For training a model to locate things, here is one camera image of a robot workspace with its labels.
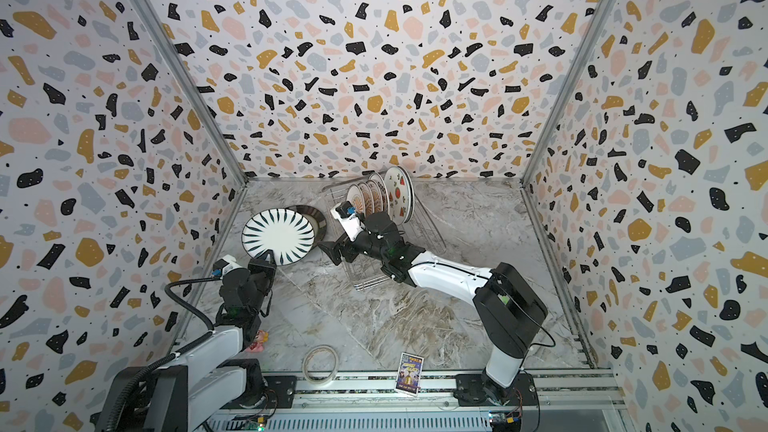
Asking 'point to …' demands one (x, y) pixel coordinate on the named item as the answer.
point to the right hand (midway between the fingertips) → (324, 227)
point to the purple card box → (409, 374)
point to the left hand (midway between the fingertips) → (272, 244)
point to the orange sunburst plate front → (356, 198)
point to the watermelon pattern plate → (399, 194)
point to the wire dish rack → (362, 277)
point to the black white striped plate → (288, 234)
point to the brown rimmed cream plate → (315, 220)
